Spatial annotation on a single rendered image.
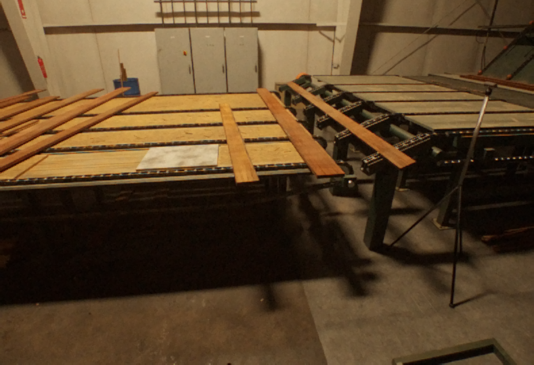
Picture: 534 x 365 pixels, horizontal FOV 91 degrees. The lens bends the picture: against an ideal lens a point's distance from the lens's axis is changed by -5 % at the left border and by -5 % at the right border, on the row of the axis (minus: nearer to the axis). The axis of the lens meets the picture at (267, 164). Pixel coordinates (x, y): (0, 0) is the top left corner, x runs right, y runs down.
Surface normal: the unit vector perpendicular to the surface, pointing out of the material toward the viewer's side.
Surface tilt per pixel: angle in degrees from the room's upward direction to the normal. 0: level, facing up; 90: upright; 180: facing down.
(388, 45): 88
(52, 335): 0
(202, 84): 90
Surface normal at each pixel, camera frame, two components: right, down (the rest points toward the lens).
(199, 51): 0.14, 0.41
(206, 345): 0.00, -0.91
